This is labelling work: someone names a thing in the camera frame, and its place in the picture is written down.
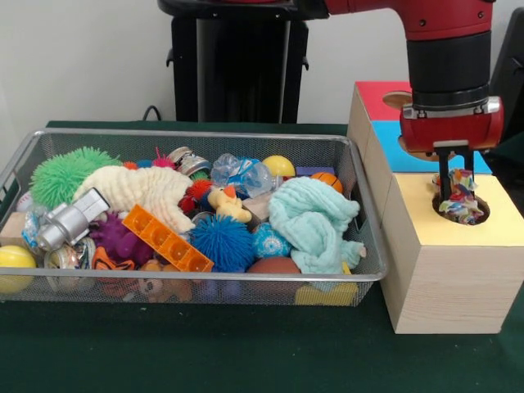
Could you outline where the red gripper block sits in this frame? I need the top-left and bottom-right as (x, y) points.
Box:
(399, 106), (505, 201)

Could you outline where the large colourful patterned cloth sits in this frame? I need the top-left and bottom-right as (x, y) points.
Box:
(432, 167), (486, 225)

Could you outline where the wooden box with three holes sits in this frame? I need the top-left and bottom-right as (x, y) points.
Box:
(346, 80), (524, 335)

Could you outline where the black chair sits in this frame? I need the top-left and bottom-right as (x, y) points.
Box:
(489, 7), (524, 165)

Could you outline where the orange mini basketball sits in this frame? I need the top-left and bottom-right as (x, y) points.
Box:
(310, 171), (344, 194)

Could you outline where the mint green cloth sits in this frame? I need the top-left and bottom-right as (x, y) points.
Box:
(268, 176), (367, 275)

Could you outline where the yellow ball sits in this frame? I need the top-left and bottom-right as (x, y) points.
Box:
(0, 244), (38, 294)
(261, 155), (296, 179)

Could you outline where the yellow plush duck toy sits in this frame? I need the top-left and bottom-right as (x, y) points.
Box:
(207, 186), (253, 224)

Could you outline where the blue spiky rubber ball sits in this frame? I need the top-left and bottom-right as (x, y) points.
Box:
(190, 215), (255, 273)

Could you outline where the dark green tablecloth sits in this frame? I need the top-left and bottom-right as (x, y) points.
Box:
(0, 119), (524, 393)

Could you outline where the orange plastic compartment tray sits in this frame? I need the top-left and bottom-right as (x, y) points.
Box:
(122, 203), (215, 273)

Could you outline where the cream fluffy cloth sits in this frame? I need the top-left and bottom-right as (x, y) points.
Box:
(73, 165), (197, 233)

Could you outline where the silver toy robot figure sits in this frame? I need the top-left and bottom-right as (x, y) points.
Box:
(36, 187), (112, 251)

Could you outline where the green spiky rubber ball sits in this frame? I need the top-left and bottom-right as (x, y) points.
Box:
(29, 158), (95, 206)

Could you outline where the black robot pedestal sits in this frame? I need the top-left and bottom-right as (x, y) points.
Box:
(157, 0), (331, 124)

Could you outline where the wire mesh bin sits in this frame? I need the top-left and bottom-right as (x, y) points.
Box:
(0, 127), (389, 306)

